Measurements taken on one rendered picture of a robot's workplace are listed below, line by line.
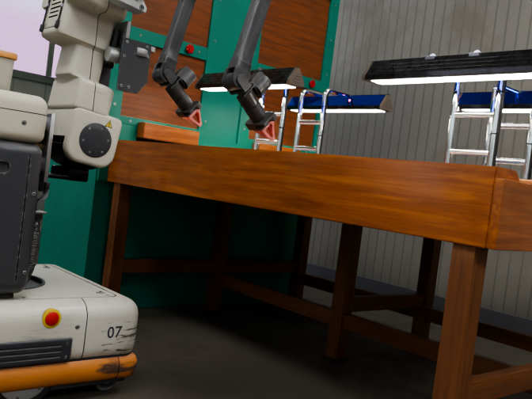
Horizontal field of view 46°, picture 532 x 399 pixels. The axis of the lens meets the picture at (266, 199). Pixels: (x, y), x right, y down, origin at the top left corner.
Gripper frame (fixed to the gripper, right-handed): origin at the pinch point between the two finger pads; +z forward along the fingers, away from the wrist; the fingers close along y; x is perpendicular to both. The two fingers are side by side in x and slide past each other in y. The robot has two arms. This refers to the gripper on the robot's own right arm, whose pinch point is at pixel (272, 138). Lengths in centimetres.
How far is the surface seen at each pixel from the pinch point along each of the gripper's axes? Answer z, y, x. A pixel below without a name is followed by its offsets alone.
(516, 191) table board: 2, -93, 12
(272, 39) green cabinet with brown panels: 16, 92, -93
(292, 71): -4.5, 13.8, -32.7
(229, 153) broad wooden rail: -5.2, 6.2, 13.7
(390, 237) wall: 165, 84, -91
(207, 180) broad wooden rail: 1.5, 16.8, 21.5
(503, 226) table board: 4, -93, 21
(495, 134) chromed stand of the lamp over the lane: 21, -62, -29
